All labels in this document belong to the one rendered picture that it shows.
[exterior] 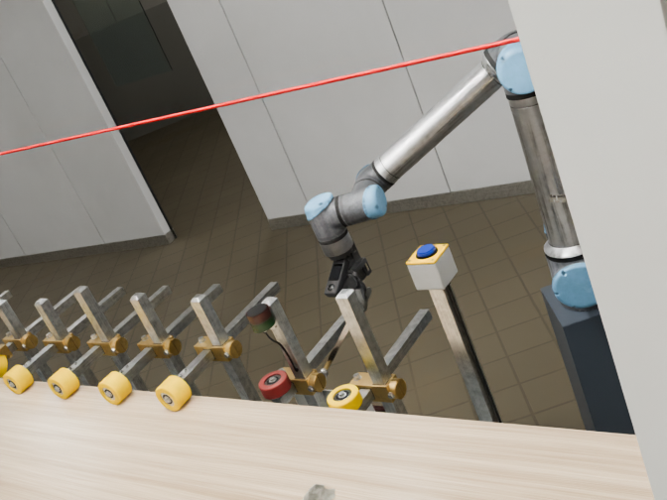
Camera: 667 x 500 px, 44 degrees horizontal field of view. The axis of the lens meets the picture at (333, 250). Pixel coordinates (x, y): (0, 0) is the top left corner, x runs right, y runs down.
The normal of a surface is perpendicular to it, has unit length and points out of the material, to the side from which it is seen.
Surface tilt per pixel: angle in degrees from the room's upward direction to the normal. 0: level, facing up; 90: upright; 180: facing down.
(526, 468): 0
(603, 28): 90
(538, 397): 0
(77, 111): 90
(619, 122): 90
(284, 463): 0
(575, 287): 95
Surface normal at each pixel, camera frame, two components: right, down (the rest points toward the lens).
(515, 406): -0.36, -0.84
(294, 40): -0.43, 0.53
